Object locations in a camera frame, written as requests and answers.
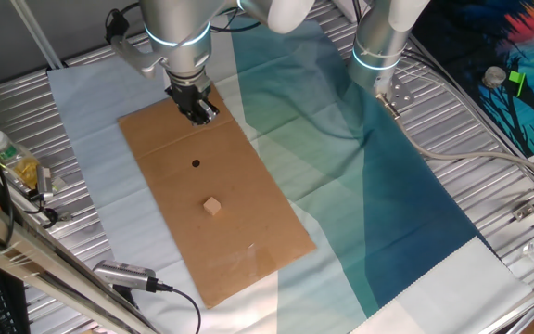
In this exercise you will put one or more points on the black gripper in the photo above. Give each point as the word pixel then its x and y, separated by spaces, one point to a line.
pixel 186 95

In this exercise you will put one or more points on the small wooden cube block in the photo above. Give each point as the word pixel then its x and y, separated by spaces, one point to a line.
pixel 212 206

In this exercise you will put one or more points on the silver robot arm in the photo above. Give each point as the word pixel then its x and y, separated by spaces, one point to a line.
pixel 179 28

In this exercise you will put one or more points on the brown cardboard sheet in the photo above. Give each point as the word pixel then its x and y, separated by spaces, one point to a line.
pixel 230 250

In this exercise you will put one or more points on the blue green patterned cloth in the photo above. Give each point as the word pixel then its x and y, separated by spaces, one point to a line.
pixel 341 162

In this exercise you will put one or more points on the clear tape strip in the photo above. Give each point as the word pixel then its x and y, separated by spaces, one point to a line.
pixel 262 260

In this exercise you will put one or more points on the white pole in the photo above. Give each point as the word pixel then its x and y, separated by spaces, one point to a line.
pixel 35 32

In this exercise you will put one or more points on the yellow liquid plastic bottle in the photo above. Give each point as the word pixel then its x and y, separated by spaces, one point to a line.
pixel 12 158

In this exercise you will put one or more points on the round grey cap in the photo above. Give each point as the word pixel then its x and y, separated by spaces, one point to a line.
pixel 494 77

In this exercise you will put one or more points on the green plastic clip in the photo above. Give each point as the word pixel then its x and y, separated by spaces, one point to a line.
pixel 517 82

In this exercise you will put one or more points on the colourful printed cloth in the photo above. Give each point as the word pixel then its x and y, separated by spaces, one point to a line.
pixel 526 106

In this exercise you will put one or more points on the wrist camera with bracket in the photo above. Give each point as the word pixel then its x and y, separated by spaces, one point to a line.
pixel 139 58

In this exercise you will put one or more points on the metal camera clamp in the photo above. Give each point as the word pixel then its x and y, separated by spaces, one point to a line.
pixel 44 181

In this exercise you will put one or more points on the silver camera unit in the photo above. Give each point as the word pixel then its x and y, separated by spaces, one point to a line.
pixel 123 274

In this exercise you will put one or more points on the small metal bracket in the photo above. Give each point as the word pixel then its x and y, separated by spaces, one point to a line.
pixel 524 212

